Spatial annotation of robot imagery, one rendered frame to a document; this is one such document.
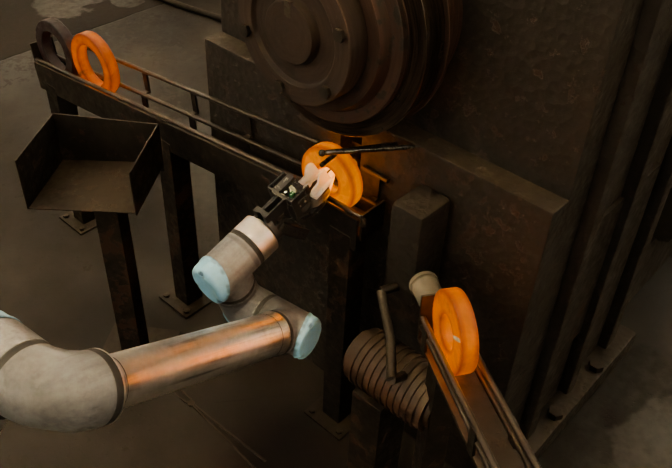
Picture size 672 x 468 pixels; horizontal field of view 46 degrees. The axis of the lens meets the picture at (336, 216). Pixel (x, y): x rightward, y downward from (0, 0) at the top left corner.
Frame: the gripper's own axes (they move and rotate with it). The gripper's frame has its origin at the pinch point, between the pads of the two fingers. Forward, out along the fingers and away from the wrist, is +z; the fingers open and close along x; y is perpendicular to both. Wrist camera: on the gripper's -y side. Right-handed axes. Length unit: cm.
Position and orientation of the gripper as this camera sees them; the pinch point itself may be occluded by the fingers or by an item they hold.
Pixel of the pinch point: (330, 173)
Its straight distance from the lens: 169.7
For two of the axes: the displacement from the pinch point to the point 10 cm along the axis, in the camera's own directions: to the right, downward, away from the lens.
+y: -1.7, -6.0, -7.8
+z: 6.5, -6.6, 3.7
